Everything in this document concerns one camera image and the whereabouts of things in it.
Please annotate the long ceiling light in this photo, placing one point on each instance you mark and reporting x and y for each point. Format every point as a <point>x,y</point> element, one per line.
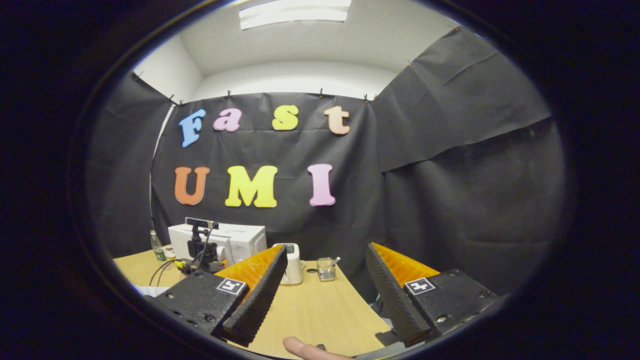
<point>295,12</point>

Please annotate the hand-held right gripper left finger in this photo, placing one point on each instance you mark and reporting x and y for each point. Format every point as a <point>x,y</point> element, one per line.
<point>260,300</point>

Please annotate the cream toaster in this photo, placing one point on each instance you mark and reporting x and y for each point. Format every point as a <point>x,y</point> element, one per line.
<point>294,265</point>

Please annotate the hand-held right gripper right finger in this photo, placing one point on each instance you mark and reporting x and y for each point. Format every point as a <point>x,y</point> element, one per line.
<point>392,300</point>

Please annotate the white microwave oven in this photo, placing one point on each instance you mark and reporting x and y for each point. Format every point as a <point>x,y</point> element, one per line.
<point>245,242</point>

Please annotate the black backdrop cloth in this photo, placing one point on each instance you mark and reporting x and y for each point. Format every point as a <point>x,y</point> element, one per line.
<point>450,175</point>

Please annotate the clear bottle with green label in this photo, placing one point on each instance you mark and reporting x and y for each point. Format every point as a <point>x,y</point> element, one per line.
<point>158,247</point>

